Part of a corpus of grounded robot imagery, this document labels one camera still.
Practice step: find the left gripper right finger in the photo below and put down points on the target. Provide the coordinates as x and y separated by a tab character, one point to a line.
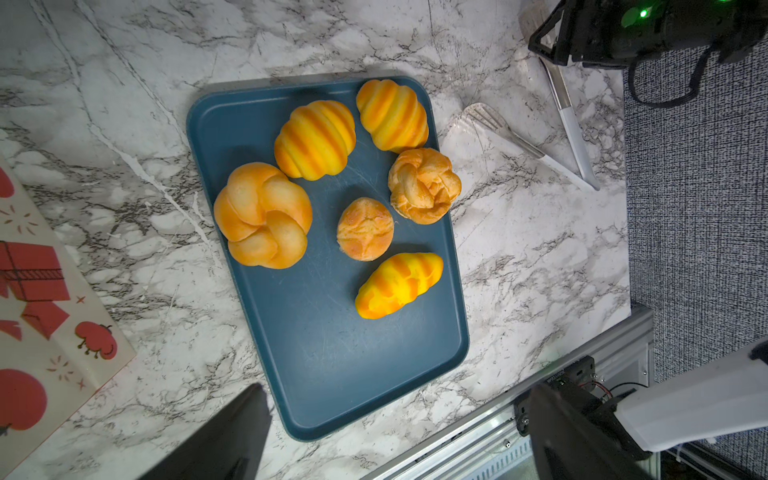
567	446

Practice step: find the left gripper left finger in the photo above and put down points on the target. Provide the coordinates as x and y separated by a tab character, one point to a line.
229	446

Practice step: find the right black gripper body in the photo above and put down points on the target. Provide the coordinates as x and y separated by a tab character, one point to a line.
552	29

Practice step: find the red white paper gift bag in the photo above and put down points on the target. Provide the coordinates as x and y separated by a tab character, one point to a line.
59	345

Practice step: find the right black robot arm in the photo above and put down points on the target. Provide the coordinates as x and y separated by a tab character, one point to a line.
623	34

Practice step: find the knot shaped bread roll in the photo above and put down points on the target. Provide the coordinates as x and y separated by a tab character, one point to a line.
265	217

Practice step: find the striped yellow bun right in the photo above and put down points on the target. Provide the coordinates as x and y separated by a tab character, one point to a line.
392	115

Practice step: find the striped yellow bun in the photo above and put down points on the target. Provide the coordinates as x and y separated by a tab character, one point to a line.
316	141
392	115

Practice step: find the teal rectangular tray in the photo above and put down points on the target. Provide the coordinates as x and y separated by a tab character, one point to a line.
325	365

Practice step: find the flaky braided pastry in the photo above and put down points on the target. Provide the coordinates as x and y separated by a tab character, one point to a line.
423	185

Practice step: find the yellow striped croissant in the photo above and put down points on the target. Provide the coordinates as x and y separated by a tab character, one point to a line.
397	282

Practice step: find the small round crusty bun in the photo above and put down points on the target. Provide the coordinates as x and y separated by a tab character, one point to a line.
365	230

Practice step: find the striped yellow bun left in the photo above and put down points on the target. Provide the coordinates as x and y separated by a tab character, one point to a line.
316	141

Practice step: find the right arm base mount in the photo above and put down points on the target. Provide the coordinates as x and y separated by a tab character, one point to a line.
576	390

